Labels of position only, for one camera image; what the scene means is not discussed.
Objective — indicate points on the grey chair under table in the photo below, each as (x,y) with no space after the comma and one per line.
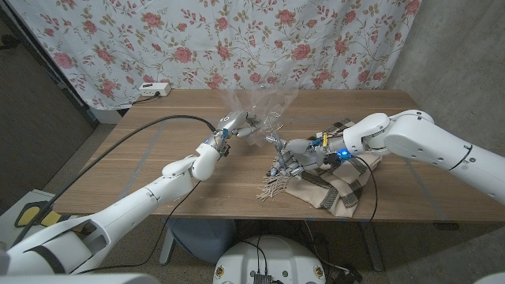
(201,236)

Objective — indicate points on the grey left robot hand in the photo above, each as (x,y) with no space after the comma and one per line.
(230,120)

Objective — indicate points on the black backdrop frame pole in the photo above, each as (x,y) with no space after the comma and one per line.
(51,67)

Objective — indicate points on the white power strip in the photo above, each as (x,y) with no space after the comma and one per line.
(154,89)

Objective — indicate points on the floral print backdrop curtain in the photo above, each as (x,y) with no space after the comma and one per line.
(236,39)

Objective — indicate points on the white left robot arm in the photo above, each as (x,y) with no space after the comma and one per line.
(130,205)

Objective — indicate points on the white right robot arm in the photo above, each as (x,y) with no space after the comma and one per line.
(426,142)

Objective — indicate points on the yellow black floor object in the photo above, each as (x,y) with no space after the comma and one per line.
(27,215)

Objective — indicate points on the grey metal table leg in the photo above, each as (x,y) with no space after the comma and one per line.
(372,248)

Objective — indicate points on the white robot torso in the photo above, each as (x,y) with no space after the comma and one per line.
(79,280)

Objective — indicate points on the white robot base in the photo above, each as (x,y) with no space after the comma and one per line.
(276,260)

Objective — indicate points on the clear plastic bag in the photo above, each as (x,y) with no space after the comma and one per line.
(260,102)

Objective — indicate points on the white floor panel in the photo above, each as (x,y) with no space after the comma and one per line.
(12,205)

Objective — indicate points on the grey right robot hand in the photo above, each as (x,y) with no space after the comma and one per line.
(304,148)

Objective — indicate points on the beige plaid fringed scarf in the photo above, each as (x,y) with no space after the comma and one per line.
(339,189)

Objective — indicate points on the black power adapter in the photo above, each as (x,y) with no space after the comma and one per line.
(351,276)

